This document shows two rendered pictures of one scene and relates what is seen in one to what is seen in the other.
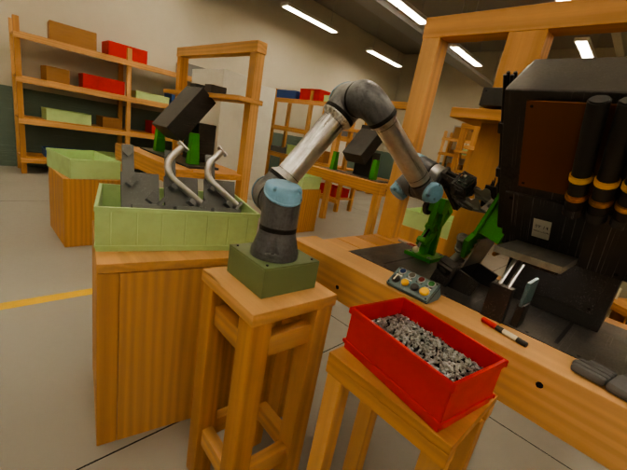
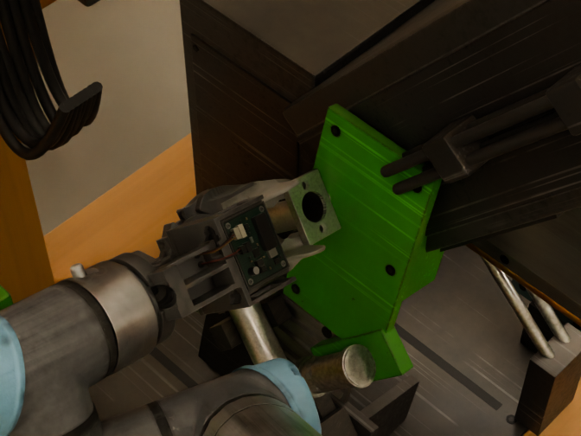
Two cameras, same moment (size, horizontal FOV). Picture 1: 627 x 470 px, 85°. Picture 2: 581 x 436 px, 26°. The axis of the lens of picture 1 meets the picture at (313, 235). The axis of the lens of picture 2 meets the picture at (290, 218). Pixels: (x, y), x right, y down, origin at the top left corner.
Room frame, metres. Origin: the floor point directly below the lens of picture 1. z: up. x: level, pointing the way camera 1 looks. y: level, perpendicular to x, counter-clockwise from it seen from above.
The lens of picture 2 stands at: (1.20, 0.09, 2.00)
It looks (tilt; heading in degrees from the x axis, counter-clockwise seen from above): 50 degrees down; 270
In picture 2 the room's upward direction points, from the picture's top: straight up
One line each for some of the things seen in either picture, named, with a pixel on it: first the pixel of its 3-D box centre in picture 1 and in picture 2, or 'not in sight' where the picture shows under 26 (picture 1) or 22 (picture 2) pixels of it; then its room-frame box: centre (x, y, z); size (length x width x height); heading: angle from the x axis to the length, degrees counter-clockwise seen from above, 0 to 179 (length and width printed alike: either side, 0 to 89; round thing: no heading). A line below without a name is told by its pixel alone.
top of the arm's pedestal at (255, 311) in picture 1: (269, 286); not in sight; (1.02, 0.11, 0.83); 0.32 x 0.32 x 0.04; 44
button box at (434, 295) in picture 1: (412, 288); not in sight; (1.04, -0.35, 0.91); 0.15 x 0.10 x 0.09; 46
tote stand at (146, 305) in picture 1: (177, 314); not in sight; (1.45, 0.58, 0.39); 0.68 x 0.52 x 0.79; 126
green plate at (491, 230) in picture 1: (500, 219); (380, 218); (1.12, -0.60, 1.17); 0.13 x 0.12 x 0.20; 46
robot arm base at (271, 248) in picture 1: (275, 240); not in sight; (1.02, 0.11, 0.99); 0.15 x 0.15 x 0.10
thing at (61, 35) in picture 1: (124, 112); not in sight; (6.37, 3.78, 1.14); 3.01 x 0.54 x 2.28; 138
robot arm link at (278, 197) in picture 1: (281, 203); not in sight; (1.03, 0.12, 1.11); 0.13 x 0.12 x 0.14; 24
